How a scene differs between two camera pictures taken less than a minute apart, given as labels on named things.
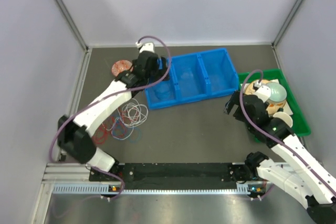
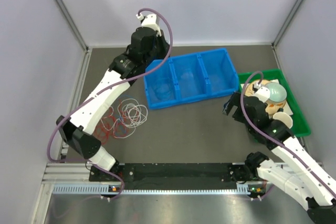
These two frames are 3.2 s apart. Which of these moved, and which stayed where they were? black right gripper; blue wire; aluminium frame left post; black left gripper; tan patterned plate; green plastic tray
Moved: blue wire; black left gripper
Stayed: green plastic tray; black right gripper; aluminium frame left post; tan patterned plate
